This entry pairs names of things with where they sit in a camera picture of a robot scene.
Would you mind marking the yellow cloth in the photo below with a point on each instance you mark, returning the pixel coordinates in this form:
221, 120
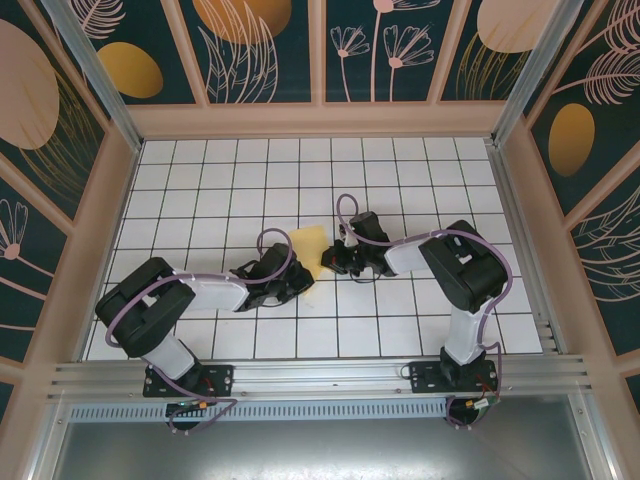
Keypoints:
310, 240

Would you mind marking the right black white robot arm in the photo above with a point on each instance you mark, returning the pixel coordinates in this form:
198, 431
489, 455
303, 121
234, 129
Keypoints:
470, 275

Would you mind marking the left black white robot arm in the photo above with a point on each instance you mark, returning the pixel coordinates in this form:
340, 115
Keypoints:
145, 310

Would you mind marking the grey metal sheet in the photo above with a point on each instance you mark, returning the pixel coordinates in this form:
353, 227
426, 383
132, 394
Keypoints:
320, 450

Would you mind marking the left small circuit board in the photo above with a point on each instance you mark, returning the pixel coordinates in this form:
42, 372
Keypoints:
187, 407

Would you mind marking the small circuit board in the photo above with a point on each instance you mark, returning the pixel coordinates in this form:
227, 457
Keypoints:
482, 404
187, 407

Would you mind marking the right small circuit board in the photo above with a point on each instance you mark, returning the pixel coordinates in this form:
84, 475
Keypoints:
482, 404

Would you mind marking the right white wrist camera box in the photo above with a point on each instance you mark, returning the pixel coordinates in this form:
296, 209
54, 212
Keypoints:
346, 236

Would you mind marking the long aluminium mounting rail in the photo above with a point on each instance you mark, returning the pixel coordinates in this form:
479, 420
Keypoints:
320, 375

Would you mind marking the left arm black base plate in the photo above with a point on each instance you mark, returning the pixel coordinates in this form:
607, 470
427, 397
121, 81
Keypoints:
220, 380

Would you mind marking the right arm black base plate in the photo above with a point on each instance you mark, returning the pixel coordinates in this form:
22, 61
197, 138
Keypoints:
425, 380

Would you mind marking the aluminium side rail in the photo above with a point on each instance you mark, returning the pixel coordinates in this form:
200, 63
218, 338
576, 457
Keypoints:
510, 200

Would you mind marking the aluminium frame post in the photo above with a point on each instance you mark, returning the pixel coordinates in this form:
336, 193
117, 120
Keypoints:
97, 75
530, 75

